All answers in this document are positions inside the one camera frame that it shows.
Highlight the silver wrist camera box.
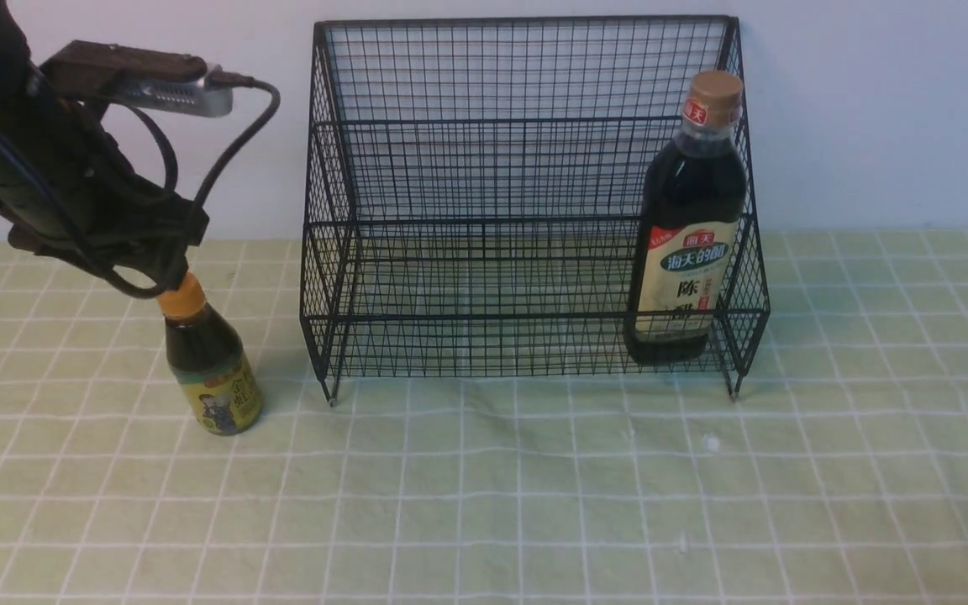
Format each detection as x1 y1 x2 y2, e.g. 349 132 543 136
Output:
41 39 234 118

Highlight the black camera cable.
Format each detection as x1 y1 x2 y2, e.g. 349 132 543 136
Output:
72 71 281 300

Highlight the green checkered tablecloth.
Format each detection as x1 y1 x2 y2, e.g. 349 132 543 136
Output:
0 231 968 604

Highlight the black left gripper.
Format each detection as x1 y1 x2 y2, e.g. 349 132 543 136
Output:
0 126 210 281

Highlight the small yellow-label sauce bottle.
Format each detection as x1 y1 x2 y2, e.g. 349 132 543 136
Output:
156 271 264 436

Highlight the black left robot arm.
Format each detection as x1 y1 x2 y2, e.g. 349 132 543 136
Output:
0 1 207 290

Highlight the tall dark vinegar bottle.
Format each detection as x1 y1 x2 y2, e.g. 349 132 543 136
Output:
623 71 748 366

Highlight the black wire mesh rack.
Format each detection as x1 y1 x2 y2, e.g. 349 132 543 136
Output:
299 14 744 405

